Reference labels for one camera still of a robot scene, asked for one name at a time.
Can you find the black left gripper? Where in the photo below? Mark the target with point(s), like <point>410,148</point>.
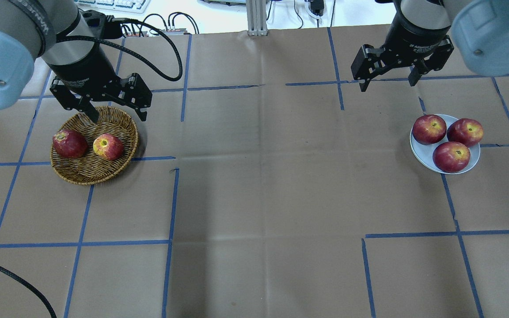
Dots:
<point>83,70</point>

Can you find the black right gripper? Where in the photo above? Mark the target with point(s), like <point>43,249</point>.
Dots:
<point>417,35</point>

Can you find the red yellow apple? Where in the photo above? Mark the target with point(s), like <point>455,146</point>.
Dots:
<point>108,147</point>

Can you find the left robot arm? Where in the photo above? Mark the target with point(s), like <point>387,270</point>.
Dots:
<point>69,41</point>

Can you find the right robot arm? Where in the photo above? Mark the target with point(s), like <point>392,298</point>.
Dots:
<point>421,38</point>

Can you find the dark red apple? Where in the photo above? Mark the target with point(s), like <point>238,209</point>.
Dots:
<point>69,143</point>

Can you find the red apple on plate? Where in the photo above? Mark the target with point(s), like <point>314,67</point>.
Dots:
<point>451,157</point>
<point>467,131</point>
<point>429,129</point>

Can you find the round wicker basket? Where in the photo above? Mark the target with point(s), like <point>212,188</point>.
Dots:
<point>91,169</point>

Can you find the light blue plate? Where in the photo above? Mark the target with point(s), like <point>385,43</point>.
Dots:
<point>424,152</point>

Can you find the white keyboard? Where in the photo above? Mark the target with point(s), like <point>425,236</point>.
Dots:
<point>130,6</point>

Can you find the aluminium frame post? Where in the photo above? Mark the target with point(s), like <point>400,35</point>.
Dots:
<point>256,18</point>

